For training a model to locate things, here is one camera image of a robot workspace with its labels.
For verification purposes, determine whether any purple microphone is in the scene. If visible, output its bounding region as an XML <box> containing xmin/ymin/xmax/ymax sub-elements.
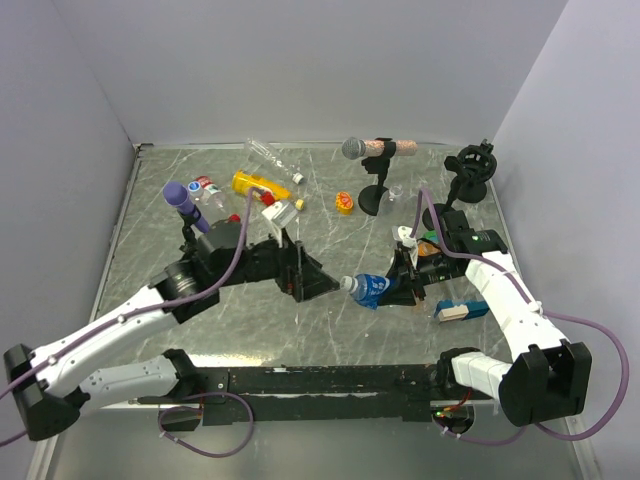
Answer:
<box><xmin>162</xmin><ymin>181</ymin><xmax>209</xmax><ymax>234</ymax></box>

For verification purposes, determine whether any yellow orange toy block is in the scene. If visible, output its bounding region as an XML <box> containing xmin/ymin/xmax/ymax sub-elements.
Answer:
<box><xmin>335</xmin><ymin>191</ymin><xmax>354</xmax><ymax>215</ymax></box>

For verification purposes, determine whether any black microphone stand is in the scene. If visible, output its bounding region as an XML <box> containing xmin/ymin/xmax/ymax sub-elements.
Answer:
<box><xmin>358</xmin><ymin>138</ymin><xmax>396</xmax><ymax>216</ymax></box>

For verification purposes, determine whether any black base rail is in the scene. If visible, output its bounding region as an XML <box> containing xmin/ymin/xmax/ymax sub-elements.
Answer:
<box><xmin>137</xmin><ymin>349</ymin><xmax>491</xmax><ymax>427</ymax></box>

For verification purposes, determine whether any orange bottle red cap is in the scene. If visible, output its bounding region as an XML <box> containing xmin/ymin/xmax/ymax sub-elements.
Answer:
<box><xmin>417</xmin><ymin>240</ymin><xmax>441</xmax><ymax>257</ymax></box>

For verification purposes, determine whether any silver head microphone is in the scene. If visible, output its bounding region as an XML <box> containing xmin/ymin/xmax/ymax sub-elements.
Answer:
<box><xmin>341</xmin><ymin>137</ymin><xmax>418</xmax><ymax>160</ymax></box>

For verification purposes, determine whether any blue beige toy brick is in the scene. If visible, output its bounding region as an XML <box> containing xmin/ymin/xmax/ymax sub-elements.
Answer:
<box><xmin>434</xmin><ymin>300</ymin><xmax>490</xmax><ymax>323</ymax></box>

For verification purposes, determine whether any black clamp stand front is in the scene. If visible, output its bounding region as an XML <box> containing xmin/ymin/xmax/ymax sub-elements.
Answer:
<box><xmin>422</xmin><ymin>164</ymin><xmax>466</xmax><ymax>230</ymax></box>

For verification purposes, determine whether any yellow lemon drink bottle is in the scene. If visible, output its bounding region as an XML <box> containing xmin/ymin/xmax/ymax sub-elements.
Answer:
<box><xmin>231</xmin><ymin>170</ymin><xmax>306</xmax><ymax>211</ymax></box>

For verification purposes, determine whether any black clamp stand rear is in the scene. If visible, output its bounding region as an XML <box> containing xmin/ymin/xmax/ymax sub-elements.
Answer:
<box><xmin>444</xmin><ymin>139</ymin><xmax>497</xmax><ymax>204</ymax></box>

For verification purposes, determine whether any black clamp stand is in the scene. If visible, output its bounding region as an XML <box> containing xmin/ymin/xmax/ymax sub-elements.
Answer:
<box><xmin>444</xmin><ymin>139</ymin><xmax>497</xmax><ymax>204</ymax></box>
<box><xmin>422</xmin><ymin>164</ymin><xmax>466</xmax><ymax>230</ymax></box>

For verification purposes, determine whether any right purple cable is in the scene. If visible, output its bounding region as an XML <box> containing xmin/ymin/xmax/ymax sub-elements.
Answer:
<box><xmin>409</xmin><ymin>188</ymin><xmax>630</xmax><ymax>446</ymax></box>

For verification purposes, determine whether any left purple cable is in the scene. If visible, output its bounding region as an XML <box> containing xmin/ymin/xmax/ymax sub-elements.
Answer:
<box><xmin>0</xmin><ymin>188</ymin><xmax>266</xmax><ymax>447</ymax></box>

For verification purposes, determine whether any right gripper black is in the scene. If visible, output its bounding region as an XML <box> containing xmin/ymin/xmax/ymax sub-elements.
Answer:
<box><xmin>376</xmin><ymin>249</ymin><xmax>462</xmax><ymax>307</ymax></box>

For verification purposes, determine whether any blue label clear bottle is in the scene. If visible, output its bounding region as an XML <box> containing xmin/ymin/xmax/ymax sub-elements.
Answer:
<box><xmin>340</xmin><ymin>274</ymin><xmax>393</xmax><ymax>310</ymax></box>

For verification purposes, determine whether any red label clear bottle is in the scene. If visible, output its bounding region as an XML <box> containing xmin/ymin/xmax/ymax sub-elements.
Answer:
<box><xmin>191</xmin><ymin>176</ymin><xmax>229</xmax><ymax>224</ymax></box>

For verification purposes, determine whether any colourful toy brick stack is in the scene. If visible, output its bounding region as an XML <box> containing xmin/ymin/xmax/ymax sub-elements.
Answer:
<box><xmin>422</xmin><ymin>231</ymin><xmax>438</xmax><ymax>242</ymax></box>

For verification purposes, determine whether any blue white loose cap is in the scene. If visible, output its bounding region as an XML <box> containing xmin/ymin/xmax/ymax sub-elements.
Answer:
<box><xmin>188</xmin><ymin>181</ymin><xmax>203</xmax><ymax>198</ymax></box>

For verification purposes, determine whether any clear bottle green-print white cap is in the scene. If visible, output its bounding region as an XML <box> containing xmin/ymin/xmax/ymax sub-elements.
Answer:
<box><xmin>387</xmin><ymin>185</ymin><xmax>404</xmax><ymax>204</ymax></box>

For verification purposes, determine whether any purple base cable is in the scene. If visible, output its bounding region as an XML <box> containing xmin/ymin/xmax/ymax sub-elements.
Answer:
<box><xmin>157</xmin><ymin>390</ymin><xmax>256</xmax><ymax>459</ymax></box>

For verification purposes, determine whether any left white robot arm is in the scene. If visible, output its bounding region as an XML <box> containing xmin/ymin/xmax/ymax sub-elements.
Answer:
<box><xmin>4</xmin><ymin>222</ymin><xmax>339</xmax><ymax>441</ymax></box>

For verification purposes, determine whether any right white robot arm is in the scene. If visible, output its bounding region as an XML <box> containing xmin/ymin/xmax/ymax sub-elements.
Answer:
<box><xmin>379</xmin><ymin>211</ymin><xmax>592</xmax><ymax>427</ymax></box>

